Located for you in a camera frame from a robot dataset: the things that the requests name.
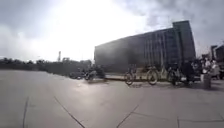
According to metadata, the tower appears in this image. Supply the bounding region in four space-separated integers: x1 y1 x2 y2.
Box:
57 50 62 63

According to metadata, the large dark building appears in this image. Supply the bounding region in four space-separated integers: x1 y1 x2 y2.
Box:
93 20 197 73

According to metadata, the row of trees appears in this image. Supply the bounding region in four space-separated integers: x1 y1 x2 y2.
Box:
0 57 93 76

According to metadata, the grey paved plaza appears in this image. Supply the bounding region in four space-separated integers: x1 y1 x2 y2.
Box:
0 69 224 128

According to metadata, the row of parked bicycles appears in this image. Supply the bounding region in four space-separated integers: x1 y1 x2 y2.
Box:
123 63 198 87

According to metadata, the motorcycle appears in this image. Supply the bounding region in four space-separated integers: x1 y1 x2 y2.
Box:
83 65 108 83

